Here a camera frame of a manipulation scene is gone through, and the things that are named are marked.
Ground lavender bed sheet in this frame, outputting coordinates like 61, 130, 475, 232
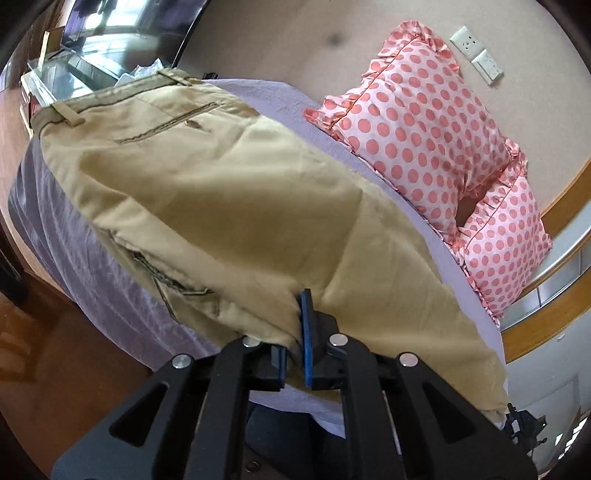
6, 78, 509, 439

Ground wooden framed wardrobe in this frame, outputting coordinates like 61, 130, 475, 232
502, 163, 590, 362

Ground black flat television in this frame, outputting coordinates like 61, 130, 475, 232
61, 0, 209, 71

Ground khaki tan pants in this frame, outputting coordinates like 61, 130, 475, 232
32, 70, 508, 422

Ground white wall switch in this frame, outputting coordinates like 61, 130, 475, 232
471, 49, 504, 86

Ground glass tv stand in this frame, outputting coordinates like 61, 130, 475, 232
19, 27, 167, 112

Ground small pink polka-dot pillow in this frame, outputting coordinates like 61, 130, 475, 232
455, 160, 552, 323

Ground white wall outlet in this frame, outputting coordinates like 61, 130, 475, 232
450, 26, 486, 62

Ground large pink polka-dot pillow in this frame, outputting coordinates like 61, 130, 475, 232
304, 20, 522, 243

